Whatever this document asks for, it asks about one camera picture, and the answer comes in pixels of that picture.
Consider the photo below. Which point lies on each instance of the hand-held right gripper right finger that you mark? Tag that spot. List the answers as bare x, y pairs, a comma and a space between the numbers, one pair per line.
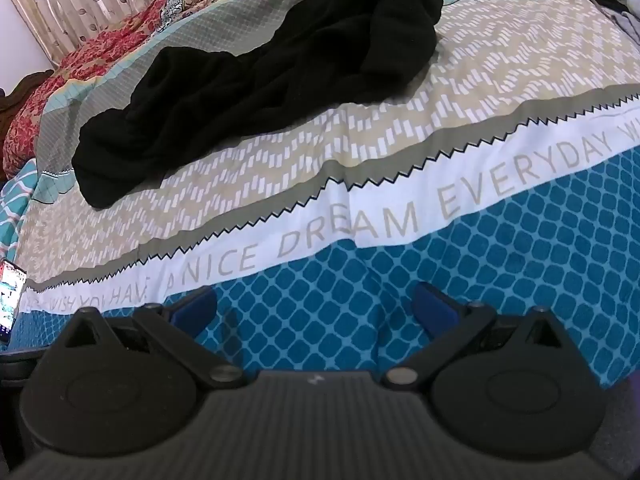
434, 306

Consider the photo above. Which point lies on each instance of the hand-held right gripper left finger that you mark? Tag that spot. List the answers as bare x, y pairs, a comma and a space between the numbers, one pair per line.
194, 307

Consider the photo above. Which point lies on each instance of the black pants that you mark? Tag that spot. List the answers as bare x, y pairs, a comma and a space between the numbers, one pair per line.
260, 85

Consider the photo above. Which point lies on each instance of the patterned bedsheet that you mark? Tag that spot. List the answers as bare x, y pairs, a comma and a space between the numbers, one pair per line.
400, 175

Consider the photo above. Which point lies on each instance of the smartphone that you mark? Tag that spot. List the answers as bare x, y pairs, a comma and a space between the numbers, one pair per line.
10, 305

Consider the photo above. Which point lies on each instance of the red floral quilt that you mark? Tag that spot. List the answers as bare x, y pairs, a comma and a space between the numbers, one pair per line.
75, 60

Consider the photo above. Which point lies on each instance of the wooden headboard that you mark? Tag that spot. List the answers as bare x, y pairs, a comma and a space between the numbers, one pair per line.
15, 95

